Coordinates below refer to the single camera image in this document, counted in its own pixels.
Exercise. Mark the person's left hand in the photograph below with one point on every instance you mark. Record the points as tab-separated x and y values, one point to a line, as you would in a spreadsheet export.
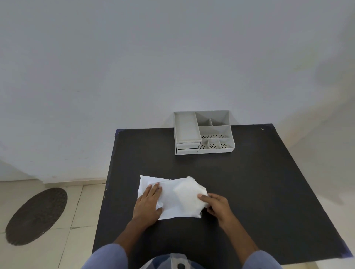
145	207

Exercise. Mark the person's right hand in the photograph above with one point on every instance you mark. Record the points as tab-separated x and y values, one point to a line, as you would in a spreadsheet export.
220	210

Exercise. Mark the white paper envelope packet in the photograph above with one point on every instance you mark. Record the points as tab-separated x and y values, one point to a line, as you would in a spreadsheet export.
167	199

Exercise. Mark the white tissue pad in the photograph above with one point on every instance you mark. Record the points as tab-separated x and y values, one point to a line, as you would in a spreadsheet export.
188	194

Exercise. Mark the grey plastic desk organizer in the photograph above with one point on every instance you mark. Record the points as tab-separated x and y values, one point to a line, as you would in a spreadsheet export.
187	127

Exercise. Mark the person's left forearm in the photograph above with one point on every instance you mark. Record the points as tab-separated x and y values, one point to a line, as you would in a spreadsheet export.
131	235

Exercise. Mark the person's right forearm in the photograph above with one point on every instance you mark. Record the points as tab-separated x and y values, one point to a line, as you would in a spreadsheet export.
240	241

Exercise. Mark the blue plaid shirt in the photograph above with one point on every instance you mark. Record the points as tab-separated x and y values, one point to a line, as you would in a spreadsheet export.
105	257

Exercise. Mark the dark oval floor mat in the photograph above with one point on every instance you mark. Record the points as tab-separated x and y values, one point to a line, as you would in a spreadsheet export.
36	216

